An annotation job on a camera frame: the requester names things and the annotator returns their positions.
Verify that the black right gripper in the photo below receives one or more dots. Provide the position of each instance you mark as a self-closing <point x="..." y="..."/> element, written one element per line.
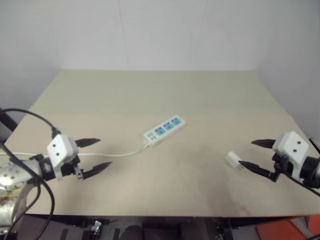
<point x="280" y="166"/>

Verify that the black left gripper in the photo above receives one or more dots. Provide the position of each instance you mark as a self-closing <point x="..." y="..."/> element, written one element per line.
<point x="68" y="169"/>

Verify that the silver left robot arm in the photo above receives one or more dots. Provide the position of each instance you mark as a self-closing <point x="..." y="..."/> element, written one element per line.
<point x="10" y="175"/>

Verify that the white plug adapter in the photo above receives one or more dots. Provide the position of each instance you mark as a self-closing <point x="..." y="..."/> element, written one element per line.
<point x="232" y="160"/>

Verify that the white power strip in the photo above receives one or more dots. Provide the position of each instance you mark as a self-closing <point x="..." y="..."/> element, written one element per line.
<point x="165" y="130"/>

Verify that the small metal clamp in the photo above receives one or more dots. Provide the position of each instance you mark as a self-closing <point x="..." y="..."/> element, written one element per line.
<point x="96" y="227"/>

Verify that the orange object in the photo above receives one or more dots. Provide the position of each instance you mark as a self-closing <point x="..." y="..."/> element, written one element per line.
<point x="287" y="228"/>

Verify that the dark slanted bar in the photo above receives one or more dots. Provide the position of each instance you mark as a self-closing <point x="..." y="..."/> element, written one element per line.
<point x="6" y="122"/>

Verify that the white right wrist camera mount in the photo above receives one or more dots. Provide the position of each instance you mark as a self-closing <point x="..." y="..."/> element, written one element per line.
<point x="291" y="147"/>

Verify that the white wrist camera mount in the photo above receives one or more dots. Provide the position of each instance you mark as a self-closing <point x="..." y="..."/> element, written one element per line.
<point x="60" y="150"/>
<point x="291" y="147"/>

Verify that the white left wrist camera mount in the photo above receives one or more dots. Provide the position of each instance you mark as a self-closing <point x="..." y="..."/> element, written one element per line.
<point x="60" y="150"/>

